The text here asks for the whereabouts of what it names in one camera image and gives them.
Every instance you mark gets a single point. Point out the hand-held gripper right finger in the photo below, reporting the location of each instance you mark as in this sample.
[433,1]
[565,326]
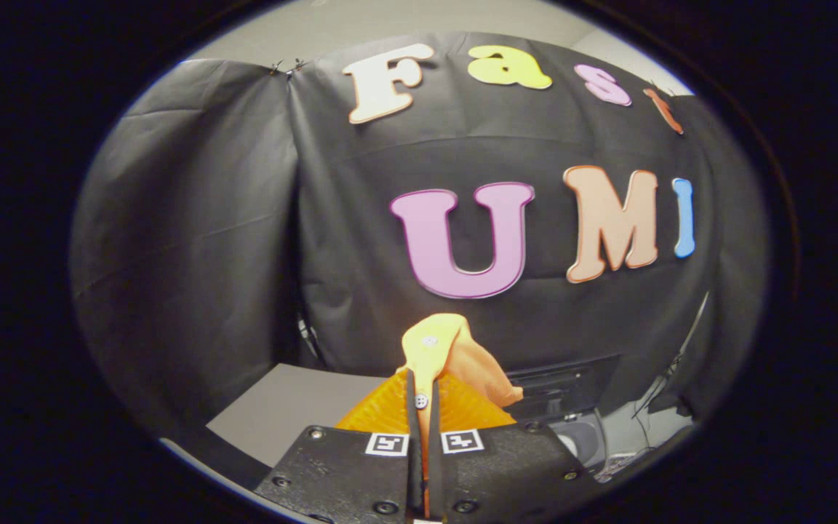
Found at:
[506,473]

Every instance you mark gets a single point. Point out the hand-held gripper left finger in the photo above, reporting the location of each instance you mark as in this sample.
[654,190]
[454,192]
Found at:
[361,480]

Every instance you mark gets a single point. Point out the orange garment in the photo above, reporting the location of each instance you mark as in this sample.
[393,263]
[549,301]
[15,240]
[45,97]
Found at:
[437,346]

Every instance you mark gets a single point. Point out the grey cabinet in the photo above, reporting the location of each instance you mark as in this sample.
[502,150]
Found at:
[281,407]

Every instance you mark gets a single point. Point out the black backdrop cloth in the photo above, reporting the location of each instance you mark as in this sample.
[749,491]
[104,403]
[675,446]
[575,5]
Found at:
[193,218]

